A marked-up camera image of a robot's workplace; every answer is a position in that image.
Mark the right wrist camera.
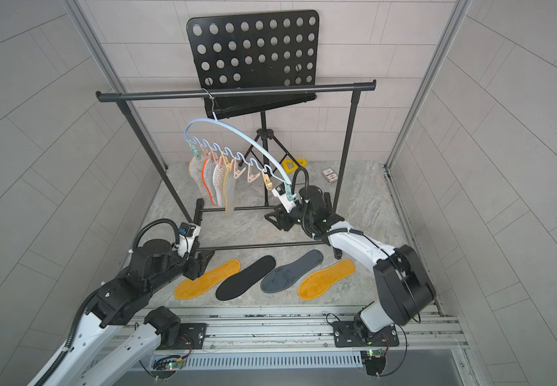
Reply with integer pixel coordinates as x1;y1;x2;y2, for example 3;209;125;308
272;189;296;213

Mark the white black insole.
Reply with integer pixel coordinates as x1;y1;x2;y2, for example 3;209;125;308
216;255;276;302

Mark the yellow clothes peg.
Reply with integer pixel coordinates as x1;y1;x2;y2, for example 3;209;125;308
262;172;274;191

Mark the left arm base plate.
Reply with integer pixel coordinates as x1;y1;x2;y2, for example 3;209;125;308
156;323;208;351

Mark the yellow insole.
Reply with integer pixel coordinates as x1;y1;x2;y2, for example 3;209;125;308
173;259;241;300

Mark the black music stand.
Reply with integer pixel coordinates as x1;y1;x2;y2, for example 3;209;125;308
187;10;319;182

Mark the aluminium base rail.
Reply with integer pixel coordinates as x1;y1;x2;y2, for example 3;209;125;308
63;305;470;358

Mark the grey orange-edged insole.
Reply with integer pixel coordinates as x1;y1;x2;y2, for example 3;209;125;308
202;159;217;206

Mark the grey dark-edged insole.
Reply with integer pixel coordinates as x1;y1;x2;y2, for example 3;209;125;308
261;249;324;294

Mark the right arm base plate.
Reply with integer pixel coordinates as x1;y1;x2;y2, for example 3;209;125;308
330;320;400;348

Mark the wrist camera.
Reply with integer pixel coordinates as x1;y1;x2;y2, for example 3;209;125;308
178;222;201;257
272;189;296;213

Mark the right circuit board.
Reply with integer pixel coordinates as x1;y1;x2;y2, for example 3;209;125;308
360;350;387;377

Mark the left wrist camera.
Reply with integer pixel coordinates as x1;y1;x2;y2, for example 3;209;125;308
178;222;201;257

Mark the light blue clip hanger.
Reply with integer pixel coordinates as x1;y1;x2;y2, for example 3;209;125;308
184;88;293;188

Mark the circuit board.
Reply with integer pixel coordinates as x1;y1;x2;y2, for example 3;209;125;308
360;350;387;377
152;355;187;379

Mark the black clothes rack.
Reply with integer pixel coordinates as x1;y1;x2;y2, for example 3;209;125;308
95;80;376;259

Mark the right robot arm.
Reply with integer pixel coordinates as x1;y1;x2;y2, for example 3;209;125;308
262;167;436;334

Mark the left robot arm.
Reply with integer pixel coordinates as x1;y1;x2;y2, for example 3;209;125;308
30;219;213;385

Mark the left circuit board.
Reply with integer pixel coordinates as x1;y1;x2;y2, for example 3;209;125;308
152;355;187;379

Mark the grey yellow-edged insole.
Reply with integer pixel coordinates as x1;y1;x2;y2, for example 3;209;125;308
297;260;355;301

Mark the green clothes peg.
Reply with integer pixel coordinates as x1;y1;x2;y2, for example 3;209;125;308
284;184;296;202

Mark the beige yellow-edged insole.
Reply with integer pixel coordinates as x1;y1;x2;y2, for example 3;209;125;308
223;166;237;217

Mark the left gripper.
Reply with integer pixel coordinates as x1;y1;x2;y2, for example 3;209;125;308
149;240;220;294

